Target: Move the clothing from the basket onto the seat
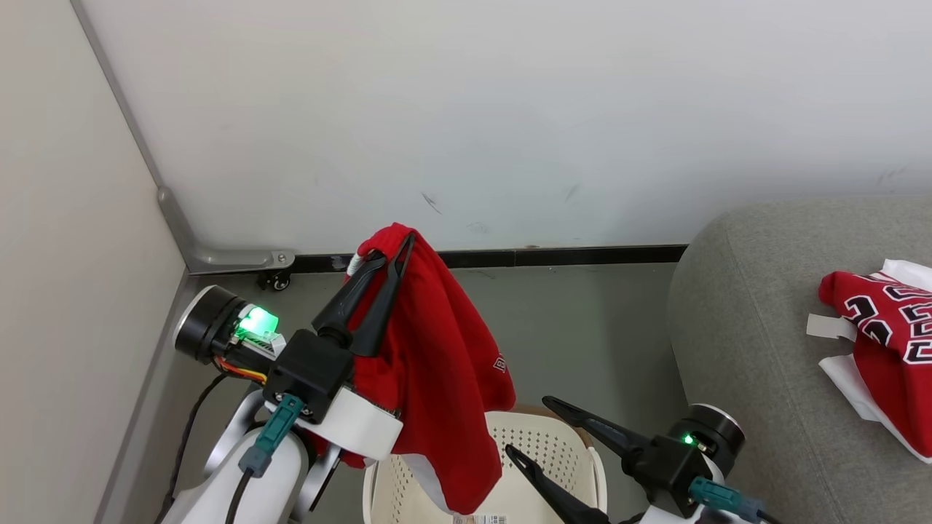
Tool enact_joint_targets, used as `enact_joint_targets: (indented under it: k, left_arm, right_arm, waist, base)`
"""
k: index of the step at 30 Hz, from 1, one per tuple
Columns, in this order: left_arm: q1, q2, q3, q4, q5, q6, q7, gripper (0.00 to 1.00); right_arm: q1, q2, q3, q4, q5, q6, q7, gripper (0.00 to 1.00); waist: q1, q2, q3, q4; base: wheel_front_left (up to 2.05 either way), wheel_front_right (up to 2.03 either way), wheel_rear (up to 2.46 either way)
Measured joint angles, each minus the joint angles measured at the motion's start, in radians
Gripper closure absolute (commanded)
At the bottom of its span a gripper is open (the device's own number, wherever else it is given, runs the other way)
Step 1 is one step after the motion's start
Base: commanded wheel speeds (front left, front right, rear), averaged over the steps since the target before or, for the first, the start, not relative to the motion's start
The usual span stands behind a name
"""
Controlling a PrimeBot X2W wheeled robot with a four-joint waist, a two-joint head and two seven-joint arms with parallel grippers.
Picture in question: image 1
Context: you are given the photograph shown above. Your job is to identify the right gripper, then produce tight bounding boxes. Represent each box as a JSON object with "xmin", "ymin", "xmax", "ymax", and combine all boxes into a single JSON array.
[{"xmin": 505, "ymin": 396, "xmax": 746, "ymax": 524}]

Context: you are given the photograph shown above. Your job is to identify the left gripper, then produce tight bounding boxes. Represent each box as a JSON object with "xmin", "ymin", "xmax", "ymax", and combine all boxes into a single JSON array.
[{"xmin": 173, "ymin": 231, "xmax": 417, "ymax": 383}]

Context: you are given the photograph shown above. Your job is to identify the red basketball shorts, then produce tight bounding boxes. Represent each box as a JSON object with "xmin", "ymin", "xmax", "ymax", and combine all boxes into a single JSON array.
[{"xmin": 302, "ymin": 222, "xmax": 517, "ymax": 516}]

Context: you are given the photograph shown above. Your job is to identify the red numbered basketball jersey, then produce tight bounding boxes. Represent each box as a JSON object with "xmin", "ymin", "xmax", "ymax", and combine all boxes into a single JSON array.
[{"xmin": 806, "ymin": 258, "xmax": 932, "ymax": 464}]

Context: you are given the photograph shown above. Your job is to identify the white plastic laundry basket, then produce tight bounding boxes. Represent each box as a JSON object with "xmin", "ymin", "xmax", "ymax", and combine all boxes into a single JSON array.
[{"xmin": 362, "ymin": 405, "xmax": 609, "ymax": 524}]

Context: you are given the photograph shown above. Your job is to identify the black baseboard strip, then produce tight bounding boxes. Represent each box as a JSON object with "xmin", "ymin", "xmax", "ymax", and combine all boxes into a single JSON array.
[{"xmin": 291, "ymin": 244, "xmax": 690, "ymax": 274}]

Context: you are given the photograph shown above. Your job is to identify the grey fabric sofa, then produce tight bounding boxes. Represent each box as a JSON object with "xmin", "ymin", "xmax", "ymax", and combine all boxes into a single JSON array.
[{"xmin": 666, "ymin": 195, "xmax": 932, "ymax": 524}]

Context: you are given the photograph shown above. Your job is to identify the white right camera bracket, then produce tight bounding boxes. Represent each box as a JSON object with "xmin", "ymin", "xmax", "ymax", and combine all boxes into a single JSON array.
[{"xmin": 639, "ymin": 504, "xmax": 729, "ymax": 524}]

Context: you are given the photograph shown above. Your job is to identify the white camera bracket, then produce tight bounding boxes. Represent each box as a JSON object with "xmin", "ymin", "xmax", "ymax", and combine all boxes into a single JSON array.
[
  {"xmin": 293, "ymin": 384, "xmax": 405, "ymax": 461},
  {"xmin": 639, "ymin": 504, "xmax": 729, "ymax": 524}
]

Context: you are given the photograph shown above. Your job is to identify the white left camera bracket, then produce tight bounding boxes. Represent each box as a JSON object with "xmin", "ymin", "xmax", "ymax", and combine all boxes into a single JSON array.
[{"xmin": 293, "ymin": 384, "xmax": 405, "ymax": 461}]

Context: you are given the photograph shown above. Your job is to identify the grey metal wall corner trim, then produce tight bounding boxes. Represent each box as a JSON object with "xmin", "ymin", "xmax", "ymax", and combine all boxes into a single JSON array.
[{"xmin": 70, "ymin": 0, "xmax": 296, "ymax": 276}]

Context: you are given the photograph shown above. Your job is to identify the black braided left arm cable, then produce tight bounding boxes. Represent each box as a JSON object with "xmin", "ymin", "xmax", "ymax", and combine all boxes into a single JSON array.
[{"xmin": 154, "ymin": 372, "xmax": 230, "ymax": 524}]

